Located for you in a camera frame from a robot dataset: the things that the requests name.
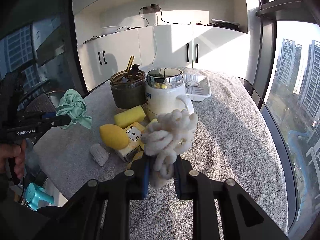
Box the mint green fabric scrunchie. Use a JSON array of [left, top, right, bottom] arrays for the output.
[[56, 89, 92, 129]]

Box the yellow egg-shaped sponge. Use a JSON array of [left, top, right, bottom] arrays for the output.
[[99, 124, 130, 150]]

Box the yellow rectangular sponge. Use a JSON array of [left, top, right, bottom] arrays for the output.
[[114, 106, 146, 128]]

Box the cream chenille scrunchie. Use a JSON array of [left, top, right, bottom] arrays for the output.
[[141, 109, 198, 188]]

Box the person's left hand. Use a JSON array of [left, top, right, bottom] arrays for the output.
[[0, 140, 27, 179]]

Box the small white knitted pad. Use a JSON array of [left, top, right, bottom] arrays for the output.
[[89, 144, 109, 167]]

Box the teal plastic toy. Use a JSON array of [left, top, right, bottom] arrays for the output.
[[24, 183, 54, 211]]

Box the grey terry towel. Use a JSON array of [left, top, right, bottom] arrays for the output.
[[33, 68, 288, 239]]

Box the yellow cartoon tissue pack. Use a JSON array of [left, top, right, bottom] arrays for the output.
[[116, 122, 145, 163]]

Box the dark glass jar with straw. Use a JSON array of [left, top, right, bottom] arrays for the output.
[[110, 55, 146, 109]]

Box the white ribbed plastic tray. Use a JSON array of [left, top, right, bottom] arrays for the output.
[[184, 74, 211, 102]]

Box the white mug with chrome lid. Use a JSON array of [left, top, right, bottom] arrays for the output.
[[145, 67, 194, 120]]

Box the white lower cabinet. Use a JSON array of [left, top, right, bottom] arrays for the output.
[[77, 24, 251, 90]]

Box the black power cable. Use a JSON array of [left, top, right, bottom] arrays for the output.
[[139, 4, 203, 27]]

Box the black cabinet handle left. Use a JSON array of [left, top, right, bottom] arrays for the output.
[[185, 43, 189, 62]]

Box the black cabinet handle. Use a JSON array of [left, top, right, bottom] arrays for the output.
[[185, 43, 189, 62], [195, 43, 199, 63]]

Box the black cabinet handle right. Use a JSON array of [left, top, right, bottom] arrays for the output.
[[195, 43, 199, 63]]

